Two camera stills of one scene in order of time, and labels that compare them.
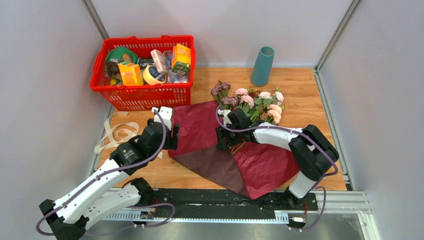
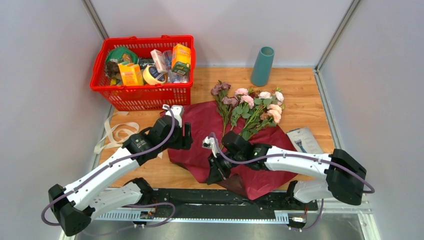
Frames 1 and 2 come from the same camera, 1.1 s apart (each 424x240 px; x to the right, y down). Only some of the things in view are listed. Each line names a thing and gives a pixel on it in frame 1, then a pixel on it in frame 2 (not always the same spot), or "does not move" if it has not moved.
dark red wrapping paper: (253, 168) does not move
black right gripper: (222, 145) → (217, 172)
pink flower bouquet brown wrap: (262, 107) does not move
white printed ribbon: (118, 133) does not move
